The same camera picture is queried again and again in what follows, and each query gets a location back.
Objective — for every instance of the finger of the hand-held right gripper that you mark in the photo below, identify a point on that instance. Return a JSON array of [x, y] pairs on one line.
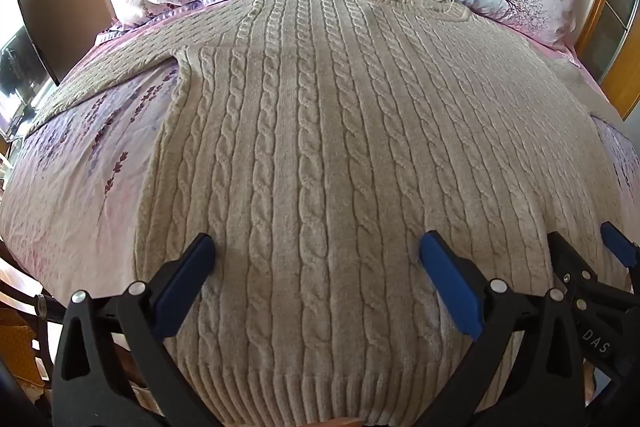
[[620, 244], [570, 262]]

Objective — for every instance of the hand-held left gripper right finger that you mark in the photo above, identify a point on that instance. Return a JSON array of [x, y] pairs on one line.
[[450, 287]]

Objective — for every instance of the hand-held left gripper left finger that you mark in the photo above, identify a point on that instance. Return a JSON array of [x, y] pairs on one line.
[[185, 287]]

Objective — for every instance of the wooden framed cabinet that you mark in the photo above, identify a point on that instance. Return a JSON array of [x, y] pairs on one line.
[[620, 87]]

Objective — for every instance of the pink floral bed sheet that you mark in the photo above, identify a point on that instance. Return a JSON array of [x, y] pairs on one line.
[[75, 167]]

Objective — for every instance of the dark wooden chair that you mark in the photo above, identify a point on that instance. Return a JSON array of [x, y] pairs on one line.
[[15, 279]]

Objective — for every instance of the black television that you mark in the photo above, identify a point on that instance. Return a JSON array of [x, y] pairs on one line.
[[25, 47]]

